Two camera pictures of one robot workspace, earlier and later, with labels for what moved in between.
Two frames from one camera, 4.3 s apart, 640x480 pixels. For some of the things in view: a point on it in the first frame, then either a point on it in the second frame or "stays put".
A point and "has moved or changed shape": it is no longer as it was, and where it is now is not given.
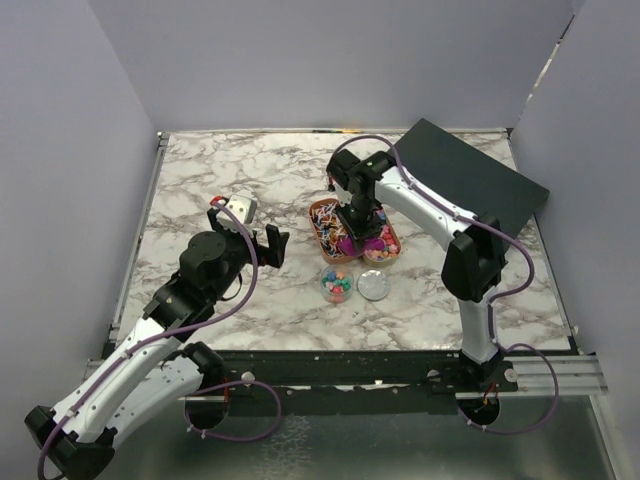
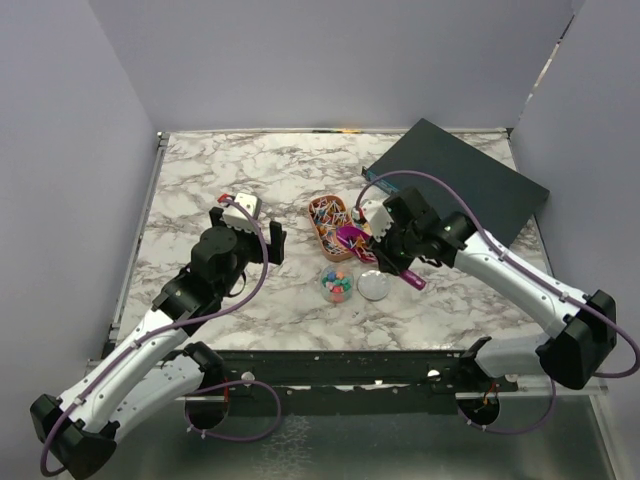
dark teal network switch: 466,179 stays put
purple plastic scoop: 348,246 has moved or changed shape
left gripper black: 272,254 stays put
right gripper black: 360,233 to 385,261
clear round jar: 336,284 stays put
